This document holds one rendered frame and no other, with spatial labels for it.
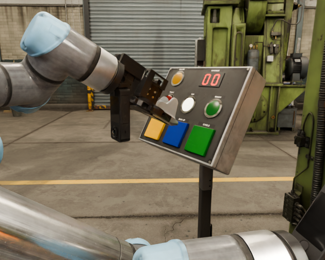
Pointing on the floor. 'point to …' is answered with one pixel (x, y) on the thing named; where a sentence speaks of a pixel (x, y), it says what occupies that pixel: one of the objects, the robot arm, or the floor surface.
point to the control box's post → (205, 201)
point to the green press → (257, 54)
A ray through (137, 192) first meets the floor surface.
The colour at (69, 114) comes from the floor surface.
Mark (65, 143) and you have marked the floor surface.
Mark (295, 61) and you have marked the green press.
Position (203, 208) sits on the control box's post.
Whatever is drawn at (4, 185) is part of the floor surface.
